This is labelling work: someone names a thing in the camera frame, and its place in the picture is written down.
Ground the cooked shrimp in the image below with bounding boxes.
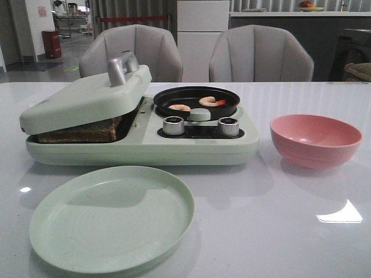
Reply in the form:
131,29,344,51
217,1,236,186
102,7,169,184
168,104,191,112
199,96,226,107

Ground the bread slice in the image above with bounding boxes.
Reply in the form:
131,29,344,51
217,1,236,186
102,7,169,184
36,116,122,144

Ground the pink plastic bowl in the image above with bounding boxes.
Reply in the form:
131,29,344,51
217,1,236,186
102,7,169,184
270,114,362,169

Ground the mint green breakfast maker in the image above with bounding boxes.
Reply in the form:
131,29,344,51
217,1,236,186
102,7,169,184
26,83,259,166

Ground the silver left control knob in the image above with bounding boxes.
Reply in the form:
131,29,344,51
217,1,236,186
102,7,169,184
162,116,185,136

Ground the silver control knob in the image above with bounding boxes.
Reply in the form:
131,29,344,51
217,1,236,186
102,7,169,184
217,117,239,137
162,116,185,136

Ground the black round frying pan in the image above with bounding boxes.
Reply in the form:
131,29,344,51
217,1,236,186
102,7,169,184
154,86,240,120

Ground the silver right control knob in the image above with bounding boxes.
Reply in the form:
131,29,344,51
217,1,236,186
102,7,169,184
217,117,239,137

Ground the grey armchair left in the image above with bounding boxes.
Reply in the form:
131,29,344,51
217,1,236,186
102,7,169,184
79,24,183,82

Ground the grey armchair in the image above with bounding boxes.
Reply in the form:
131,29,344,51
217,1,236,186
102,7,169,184
79,24,183,82
209,25,314,82

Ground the mint green round plate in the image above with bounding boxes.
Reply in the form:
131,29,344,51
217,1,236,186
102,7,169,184
29,166,195,275

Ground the grey armchair right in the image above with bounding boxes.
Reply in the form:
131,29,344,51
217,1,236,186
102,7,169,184
209,25,314,82

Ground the red barrier belt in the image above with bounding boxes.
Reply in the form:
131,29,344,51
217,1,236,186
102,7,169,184
100,14,168,23

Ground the metal shelf rack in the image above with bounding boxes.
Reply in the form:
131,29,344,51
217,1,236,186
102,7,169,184
50,1,92,39

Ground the red bin in background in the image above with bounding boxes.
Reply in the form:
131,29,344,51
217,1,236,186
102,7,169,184
42,30,62,58

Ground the dark grey counter cabinet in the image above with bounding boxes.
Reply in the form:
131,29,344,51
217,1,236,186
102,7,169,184
230,12,370,81

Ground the fruit plate on counter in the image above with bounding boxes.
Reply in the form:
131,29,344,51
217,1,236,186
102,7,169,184
298,0,324,12

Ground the black washing machine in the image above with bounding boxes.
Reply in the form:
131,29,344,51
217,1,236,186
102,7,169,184
329,28,370,81

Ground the mint green pan handle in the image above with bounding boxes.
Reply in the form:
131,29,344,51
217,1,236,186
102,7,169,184
188,108,211,122

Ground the silver lid handle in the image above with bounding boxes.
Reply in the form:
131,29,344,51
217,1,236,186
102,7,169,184
107,51,140,87

